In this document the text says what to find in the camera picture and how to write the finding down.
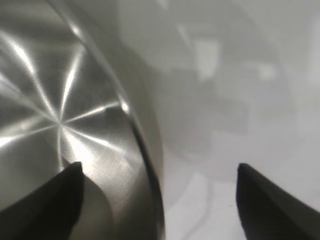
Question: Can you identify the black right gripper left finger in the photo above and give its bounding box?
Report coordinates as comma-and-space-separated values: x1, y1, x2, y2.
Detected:
0, 161, 84, 240

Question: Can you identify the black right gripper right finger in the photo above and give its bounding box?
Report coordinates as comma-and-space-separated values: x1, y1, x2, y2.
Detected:
236, 162, 320, 240

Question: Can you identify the stainless steel mixing bowl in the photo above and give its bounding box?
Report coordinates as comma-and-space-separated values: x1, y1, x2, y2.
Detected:
0, 0, 167, 240

